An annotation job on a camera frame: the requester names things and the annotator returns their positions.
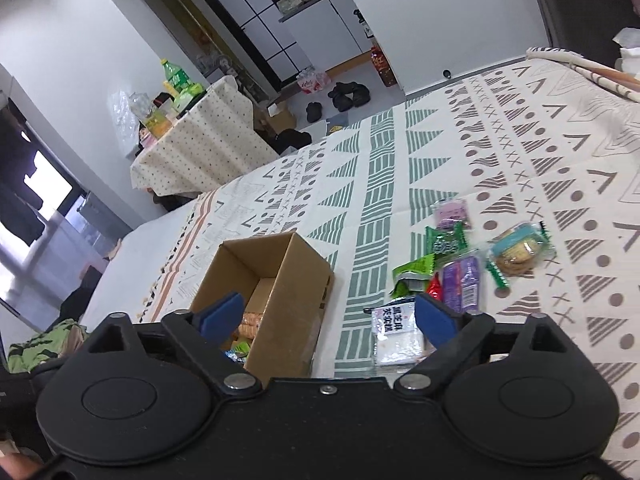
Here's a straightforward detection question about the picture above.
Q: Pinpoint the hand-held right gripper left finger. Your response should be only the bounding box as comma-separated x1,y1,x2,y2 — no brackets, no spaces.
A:
87,292,262,397

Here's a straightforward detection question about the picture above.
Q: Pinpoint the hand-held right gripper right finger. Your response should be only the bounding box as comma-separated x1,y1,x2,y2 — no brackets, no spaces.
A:
395,292,566,397

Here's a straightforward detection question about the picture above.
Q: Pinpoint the red snack packet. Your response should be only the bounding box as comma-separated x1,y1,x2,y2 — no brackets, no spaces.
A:
425,272,446,303

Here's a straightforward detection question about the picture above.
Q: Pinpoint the white snack packet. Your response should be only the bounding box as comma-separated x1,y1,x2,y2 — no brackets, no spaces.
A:
371,297,426,367

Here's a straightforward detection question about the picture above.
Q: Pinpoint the purple snack packet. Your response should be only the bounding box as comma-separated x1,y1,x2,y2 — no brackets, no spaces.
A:
442,254,487,313

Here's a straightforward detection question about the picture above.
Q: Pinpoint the light green snack packet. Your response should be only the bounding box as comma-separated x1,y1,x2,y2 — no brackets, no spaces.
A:
391,254,437,301

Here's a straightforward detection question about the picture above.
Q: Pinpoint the brown cardboard box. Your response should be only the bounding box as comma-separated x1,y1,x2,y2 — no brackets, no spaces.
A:
190,232,335,386

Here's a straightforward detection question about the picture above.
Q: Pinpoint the dark green candy packet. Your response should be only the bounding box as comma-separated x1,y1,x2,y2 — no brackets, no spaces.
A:
425,221,470,261

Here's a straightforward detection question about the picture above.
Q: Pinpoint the teal cookie packet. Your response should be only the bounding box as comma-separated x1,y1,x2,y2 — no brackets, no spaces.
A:
486,222,557,291

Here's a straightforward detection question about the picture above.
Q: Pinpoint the pink snack packet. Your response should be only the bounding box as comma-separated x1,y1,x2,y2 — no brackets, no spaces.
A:
432,199,473,231

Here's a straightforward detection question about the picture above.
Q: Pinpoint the green blue snack packet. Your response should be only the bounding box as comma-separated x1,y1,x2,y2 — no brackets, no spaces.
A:
224,340,251,363

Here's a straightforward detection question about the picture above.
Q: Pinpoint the white bed sheet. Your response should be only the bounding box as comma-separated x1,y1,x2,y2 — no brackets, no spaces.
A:
80,195,208,333

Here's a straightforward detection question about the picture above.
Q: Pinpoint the patterned printed blanket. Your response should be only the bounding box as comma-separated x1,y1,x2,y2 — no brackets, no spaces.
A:
137,46,640,480

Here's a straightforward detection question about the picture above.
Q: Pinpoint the dark cloth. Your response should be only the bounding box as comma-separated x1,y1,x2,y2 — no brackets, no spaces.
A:
59,265,106,326

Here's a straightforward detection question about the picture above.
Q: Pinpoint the camouflage cloth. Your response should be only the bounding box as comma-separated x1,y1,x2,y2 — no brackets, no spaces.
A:
7,320,88,373

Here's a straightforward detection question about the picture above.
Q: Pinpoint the table with dotted tablecloth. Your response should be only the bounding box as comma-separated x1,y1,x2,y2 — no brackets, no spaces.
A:
130,76,281,198

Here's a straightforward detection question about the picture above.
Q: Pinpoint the black bag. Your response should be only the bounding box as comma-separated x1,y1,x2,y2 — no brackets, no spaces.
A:
272,129,313,153

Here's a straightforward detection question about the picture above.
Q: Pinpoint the orange juice container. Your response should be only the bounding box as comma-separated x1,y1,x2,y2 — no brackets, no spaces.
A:
145,112,178,141

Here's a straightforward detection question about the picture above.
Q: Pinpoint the white box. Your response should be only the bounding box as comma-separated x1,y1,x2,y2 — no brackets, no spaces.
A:
305,122,331,146

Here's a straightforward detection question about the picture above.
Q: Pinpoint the small cardboard box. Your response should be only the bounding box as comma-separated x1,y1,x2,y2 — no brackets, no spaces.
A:
265,102,297,133

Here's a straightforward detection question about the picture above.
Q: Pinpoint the window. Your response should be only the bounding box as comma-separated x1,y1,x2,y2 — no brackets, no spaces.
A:
0,95,86,311

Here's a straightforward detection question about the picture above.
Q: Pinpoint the clear plastic jar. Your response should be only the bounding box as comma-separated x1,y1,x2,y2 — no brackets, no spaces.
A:
129,91,153,121

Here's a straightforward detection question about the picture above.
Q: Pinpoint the black shoe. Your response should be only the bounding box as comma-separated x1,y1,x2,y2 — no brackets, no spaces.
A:
337,87,372,112
327,81,358,102

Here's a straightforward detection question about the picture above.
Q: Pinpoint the green plastic bottle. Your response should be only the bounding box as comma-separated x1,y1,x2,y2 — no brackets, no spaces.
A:
160,57,193,96

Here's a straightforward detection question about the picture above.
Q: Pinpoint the pink bottle pack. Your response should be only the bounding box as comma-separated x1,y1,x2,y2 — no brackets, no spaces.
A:
296,67,333,96

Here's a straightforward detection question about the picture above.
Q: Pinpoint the red oil bottle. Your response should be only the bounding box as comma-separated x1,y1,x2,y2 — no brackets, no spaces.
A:
370,45,398,87

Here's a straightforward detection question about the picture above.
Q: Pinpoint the black framed sliding door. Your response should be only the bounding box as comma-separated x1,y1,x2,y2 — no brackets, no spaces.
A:
186,0,321,93

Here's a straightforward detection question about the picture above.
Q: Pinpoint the white cabinet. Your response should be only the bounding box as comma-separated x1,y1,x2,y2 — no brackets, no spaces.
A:
277,0,371,73

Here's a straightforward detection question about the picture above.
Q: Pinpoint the white cloth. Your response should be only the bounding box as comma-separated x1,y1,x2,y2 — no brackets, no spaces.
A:
612,27,640,68

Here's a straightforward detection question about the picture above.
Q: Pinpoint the dark grey headboard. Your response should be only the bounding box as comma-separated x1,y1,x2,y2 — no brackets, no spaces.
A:
522,0,640,66

